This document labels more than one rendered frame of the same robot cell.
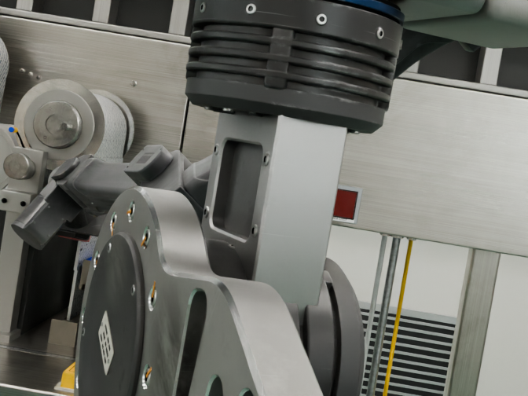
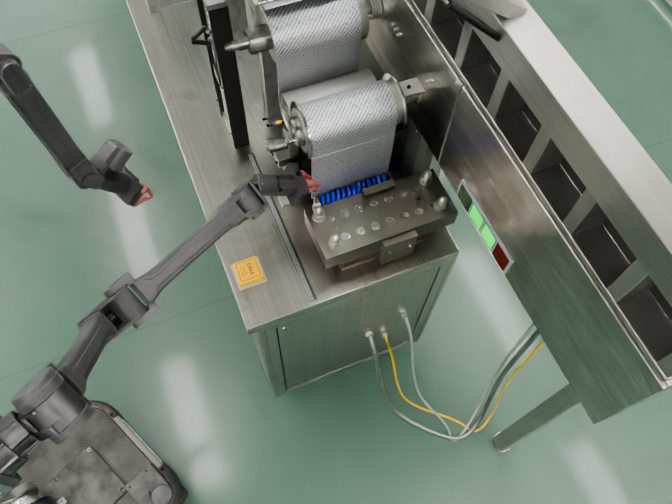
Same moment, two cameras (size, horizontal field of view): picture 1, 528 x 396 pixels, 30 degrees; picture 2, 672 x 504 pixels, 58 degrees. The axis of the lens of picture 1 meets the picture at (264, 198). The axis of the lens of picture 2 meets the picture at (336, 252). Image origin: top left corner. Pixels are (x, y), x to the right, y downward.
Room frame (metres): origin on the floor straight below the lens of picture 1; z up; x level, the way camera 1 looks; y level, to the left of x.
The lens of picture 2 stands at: (1.22, -0.56, 2.46)
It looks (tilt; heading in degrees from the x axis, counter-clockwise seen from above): 62 degrees down; 62
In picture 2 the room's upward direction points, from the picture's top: 4 degrees clockwise
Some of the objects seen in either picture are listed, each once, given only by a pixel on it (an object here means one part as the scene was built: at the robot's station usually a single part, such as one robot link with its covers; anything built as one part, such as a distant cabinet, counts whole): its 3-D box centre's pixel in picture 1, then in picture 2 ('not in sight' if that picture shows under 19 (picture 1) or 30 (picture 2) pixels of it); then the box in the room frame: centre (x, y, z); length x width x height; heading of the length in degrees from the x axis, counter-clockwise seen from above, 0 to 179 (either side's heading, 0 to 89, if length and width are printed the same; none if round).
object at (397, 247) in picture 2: not in sight; (398, 248); (1.76, 0.06, 0.96); 0.10 x 0.03 x 0.11; 177
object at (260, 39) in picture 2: not in sight; (258, 39); (1.58, 0.60, 1.33); 0.06 x 0.06 x 0.06; 87
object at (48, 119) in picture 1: (57, 124); (296, 131); (1.58, 0.35, 1.25); 0.07 x 0.02 x 0.07; 87
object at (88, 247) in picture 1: (100, 210); (351, 166); (1.71, 0.28, 1.11); 0.23 x 0.01 x 0.18; 177
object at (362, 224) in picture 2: not in sight; (380, 217); (1.75, 0.16, 1.00); 0.40 x 0.16 x 0.06; 177
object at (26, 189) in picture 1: (12, 243); (286, 169); (1.56, 0.38, 1.05); 0.06 x 0.05 x 0.31; 177
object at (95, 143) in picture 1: (59, 125); (301, 130); (1.59, 0.34, 1.25); 0.15 x 0.01 x 0.15; 87
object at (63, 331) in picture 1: (83, 318); not in sight; (1.72, 0.28, 0.92); 0.28 x 0.04 x 0.04; 177
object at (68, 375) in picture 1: (92, 378); (248, 271); (1.35, 0.20, 0.91); 0.07 x 0.07 x 0.02; 87
